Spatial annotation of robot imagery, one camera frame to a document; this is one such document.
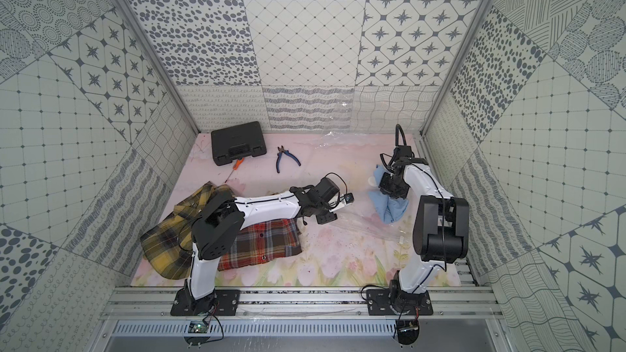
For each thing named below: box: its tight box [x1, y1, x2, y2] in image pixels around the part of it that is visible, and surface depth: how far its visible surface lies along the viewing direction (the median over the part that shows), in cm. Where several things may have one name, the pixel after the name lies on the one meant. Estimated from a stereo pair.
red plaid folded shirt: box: [217, 218, 303, 272], surface depth 85 cm
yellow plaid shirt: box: [140, 180, 232, 280], surface depth 84 cm
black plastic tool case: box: [211, 121, 267, 167], surface depth 113 cm
